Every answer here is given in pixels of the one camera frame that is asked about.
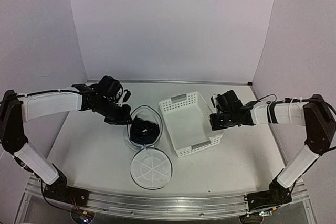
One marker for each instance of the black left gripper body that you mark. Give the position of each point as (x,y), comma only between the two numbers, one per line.
(112,115)

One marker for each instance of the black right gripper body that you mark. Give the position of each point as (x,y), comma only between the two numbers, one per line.
(228,121)

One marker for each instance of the white plastic basket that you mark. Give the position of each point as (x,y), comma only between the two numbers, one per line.
(187,120)

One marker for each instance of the black bra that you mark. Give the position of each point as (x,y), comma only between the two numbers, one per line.
(143,131)

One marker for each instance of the white mesh laundry bag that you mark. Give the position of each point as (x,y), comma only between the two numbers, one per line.
(150,167)

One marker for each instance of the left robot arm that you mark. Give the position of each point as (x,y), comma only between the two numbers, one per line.
(31,121)

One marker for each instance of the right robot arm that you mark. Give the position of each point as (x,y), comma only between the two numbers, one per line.
(303,127)

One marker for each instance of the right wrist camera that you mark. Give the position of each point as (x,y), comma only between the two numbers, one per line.
(214,100)

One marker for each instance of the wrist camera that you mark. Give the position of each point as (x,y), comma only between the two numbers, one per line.
(123,97)
(214,100)

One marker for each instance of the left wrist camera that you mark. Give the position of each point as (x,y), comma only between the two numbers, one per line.
(123,97)

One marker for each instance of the aluminium front rail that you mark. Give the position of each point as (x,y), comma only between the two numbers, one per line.
(168,207)

